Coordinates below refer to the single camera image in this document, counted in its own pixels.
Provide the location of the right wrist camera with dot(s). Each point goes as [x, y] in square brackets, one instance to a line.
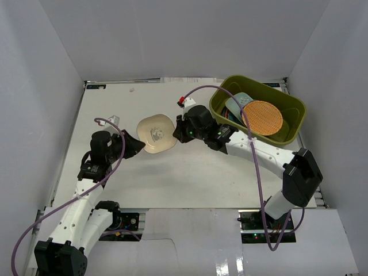
[186, 103]

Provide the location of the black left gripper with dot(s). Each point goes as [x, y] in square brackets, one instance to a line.
[124, 144]

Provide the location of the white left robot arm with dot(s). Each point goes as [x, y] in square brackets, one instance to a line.
[66, 250]

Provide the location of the dark striped rim plate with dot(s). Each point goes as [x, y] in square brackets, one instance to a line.
[224, 112]

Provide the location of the white papers at back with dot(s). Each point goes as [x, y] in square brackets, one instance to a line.
[199, 80]

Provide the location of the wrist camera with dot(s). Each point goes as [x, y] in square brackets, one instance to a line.
[186, 103]
[113, 119]

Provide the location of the cream panda square dish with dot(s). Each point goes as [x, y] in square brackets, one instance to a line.
[157, 133]

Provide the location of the olive green plastic bin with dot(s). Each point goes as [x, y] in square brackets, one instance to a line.
[292, 109]

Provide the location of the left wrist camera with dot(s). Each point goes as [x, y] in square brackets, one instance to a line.
[113, 119]

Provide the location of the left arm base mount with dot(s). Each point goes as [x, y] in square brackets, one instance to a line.
[129, 227]

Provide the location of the mint green divided tray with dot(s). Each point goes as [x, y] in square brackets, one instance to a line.
[236, 103]

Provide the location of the teal scalloped plate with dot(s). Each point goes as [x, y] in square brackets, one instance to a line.
[232, 118]

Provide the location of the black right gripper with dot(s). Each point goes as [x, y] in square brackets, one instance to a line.
[181, 124]

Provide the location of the orange woven round plate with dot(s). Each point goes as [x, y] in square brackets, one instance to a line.
[263, 118]

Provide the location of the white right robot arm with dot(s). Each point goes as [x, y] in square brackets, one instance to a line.
[298, 170]

